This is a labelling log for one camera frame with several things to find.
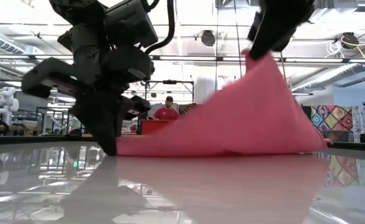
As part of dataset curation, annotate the white humanoid robot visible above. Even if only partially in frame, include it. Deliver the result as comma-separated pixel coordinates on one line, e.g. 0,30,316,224
0,86,20,126

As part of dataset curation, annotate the pink knitted towel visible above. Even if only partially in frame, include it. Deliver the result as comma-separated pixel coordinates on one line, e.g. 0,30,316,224
116,49,333,157

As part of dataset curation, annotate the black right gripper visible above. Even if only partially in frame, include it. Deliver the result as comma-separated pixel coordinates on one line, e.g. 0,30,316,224
247,0,316,61

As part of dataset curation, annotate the person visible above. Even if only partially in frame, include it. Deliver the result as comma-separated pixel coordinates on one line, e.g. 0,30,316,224
153,95,180,121

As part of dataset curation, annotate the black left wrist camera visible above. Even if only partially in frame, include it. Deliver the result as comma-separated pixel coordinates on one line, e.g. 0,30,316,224
102,45,156,85

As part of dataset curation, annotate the black metal frame rig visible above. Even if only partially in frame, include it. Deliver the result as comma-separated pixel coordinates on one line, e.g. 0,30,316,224
144,80,195,104

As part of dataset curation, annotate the black ceiling cable reel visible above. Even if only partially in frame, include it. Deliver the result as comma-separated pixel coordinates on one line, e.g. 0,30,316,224
340,32,359,49
200,29,216,48

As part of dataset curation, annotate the red box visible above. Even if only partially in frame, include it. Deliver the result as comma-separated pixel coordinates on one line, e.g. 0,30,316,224
141,119,178,136

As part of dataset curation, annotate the colourful patchwork quilt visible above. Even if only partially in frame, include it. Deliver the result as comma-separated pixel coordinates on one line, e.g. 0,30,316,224
310,105,354,132

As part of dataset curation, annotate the brown patterned cloth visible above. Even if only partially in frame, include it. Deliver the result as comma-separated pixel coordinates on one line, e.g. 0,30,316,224
179,103,199,116

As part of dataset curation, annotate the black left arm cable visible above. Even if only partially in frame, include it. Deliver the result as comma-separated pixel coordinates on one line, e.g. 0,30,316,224
143,0,176,55

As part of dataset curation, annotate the black open shelf frame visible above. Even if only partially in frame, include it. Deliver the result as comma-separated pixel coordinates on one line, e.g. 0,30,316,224
36,106,84,135

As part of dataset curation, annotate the yellow hanging rope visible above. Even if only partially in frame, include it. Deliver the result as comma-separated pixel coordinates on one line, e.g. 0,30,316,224
280,51,293,91

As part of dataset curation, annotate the long ceiling light bar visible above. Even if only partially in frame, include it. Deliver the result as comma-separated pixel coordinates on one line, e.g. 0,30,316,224
0,54,365,63

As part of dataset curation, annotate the white round column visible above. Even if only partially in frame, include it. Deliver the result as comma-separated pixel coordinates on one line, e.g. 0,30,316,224
194,75,216,105

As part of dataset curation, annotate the thin black hanging cable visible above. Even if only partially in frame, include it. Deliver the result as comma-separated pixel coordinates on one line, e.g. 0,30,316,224
233,0,243,79
214,0,220,94

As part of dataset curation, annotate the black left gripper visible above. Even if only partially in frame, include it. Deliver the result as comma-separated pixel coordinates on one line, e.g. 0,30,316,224
21,23,153,157

